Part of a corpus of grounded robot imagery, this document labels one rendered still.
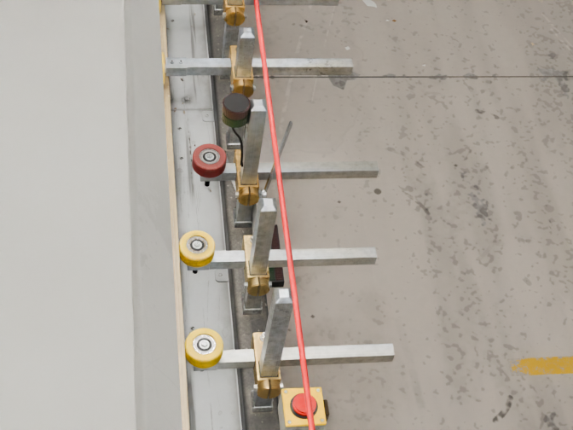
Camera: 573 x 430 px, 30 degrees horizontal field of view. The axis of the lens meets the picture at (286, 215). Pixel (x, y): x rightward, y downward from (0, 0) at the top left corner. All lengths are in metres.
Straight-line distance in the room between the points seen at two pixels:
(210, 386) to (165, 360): 1.94
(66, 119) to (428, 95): 3.52
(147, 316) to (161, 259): 0.05
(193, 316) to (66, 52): 2.07
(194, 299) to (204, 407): 0.29
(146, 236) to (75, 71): 0.10
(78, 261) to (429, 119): 3.49
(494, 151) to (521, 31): 0.66
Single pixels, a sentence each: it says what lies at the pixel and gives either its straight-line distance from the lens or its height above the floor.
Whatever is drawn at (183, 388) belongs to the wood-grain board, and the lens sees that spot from 2.20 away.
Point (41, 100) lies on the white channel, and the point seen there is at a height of 2.46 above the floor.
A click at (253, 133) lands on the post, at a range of 2.38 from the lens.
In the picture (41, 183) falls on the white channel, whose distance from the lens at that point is 0.51.
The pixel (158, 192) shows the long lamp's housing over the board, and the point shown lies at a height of 2.36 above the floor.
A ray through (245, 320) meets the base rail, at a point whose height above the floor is 0.70.
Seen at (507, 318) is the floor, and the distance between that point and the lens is 3.51.
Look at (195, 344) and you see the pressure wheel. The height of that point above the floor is 0.91.
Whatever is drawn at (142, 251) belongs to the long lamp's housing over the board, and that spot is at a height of 2.38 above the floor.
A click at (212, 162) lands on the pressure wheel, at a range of 2.51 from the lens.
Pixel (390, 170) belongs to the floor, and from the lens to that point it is 3.75.
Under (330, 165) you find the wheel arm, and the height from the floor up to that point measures 0.86.
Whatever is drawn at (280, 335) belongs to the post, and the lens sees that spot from 2.12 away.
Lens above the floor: 2.86
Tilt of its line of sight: 53 degrees down
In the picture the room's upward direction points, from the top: 11 degrees clockwise
